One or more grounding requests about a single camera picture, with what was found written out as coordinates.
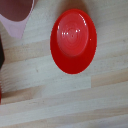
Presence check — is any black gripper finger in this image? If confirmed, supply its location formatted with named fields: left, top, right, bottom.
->
left=0, top=35, right=5, bottom=73

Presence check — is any pink plastic cup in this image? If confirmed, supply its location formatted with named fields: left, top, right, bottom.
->
left=0, top=0, right=36, bottom=40

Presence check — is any red plastic bowl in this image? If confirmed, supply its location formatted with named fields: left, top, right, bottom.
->
left=49, top=8, right=98, bottom=75

